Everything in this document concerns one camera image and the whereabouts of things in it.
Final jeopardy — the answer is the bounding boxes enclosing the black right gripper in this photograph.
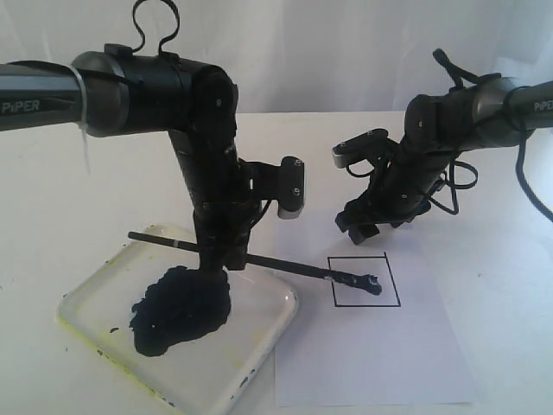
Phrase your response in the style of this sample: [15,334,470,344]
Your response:
[335,144,453,245]

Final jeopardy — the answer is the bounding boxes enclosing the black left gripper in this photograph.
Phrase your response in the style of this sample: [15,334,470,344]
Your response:
[189,157,268,274]

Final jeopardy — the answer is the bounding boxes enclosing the thin black paintbrush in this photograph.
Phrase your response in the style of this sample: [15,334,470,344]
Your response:
[128,232,383,296]

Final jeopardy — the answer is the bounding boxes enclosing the white paper with square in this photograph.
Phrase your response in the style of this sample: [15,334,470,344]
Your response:
[273,212,478,406]

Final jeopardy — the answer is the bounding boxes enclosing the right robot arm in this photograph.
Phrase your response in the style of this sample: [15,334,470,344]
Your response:
[333,75,552,245]

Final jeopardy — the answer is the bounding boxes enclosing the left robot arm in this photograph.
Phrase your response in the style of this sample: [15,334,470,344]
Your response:
[1,44,260,271]

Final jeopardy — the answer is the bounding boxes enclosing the black paint blob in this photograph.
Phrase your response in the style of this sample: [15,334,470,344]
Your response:
[129,265,232,357]

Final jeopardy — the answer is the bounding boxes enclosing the white paint tray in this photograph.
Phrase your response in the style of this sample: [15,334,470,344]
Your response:
[57,240,298,414]

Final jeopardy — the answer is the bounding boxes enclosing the white background curtain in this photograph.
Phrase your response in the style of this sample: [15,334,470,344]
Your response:
[1,1,552,112]

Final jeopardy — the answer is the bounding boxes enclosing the white zip tie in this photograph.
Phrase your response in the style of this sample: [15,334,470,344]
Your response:
[67,65,91,175]

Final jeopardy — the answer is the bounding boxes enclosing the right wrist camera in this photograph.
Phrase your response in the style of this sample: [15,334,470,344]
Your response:
[332,128,397,169]

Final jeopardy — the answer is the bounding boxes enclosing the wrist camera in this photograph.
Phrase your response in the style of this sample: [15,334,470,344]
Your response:
[332,128,397,169]
[276,156,305,220]

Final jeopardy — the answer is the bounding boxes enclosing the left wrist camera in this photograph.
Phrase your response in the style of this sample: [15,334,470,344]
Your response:
[276,156,305,220]

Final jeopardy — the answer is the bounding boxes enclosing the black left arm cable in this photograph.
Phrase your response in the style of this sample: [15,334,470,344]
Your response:
[129,0,181,57]

